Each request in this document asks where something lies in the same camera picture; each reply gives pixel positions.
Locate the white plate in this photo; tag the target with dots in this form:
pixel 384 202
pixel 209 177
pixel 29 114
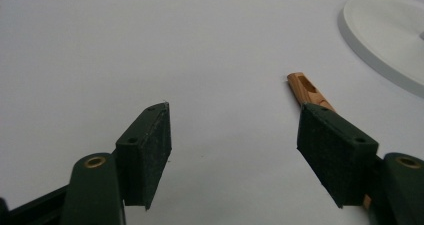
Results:
pixel 390 38

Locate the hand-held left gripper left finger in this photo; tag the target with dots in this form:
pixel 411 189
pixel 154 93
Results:
pixel 143 158

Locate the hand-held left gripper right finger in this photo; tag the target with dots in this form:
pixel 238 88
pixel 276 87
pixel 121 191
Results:
pixel 340 158

